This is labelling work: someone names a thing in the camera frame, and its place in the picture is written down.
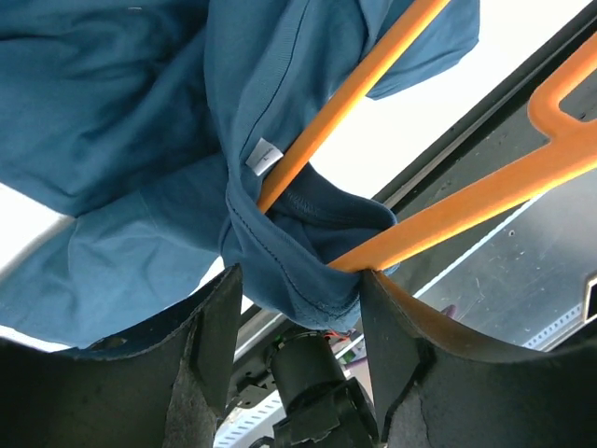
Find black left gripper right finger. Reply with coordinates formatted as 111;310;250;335
360;271;596;447

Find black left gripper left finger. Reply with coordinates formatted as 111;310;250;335
1;266;243;447

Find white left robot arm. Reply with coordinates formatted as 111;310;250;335
1;267;596;447

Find white slotted cable duct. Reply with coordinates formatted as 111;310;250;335
214;297;596;447

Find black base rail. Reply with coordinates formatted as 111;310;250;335
374;1;596;219

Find dark blue t-shirt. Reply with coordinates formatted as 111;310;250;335
0;0;481;349

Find orange plastic hanger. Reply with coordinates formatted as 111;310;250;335
257;1;596;272

